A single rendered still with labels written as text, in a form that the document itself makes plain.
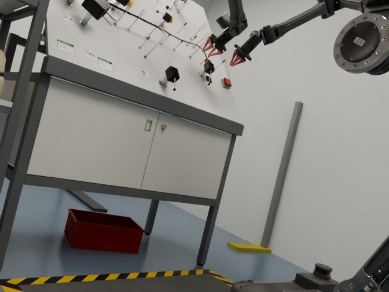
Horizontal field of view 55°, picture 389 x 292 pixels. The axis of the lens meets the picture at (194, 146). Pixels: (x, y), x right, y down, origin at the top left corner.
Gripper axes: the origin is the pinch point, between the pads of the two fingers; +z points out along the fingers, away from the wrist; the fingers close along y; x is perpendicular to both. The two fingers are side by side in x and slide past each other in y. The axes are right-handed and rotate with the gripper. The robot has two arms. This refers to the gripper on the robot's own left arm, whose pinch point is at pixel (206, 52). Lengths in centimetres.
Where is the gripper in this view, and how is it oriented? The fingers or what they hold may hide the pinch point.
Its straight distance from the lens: 206.9
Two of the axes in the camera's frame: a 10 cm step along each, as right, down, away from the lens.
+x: 2.4, 8.3, -5.0
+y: -6.3, -2.6, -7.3
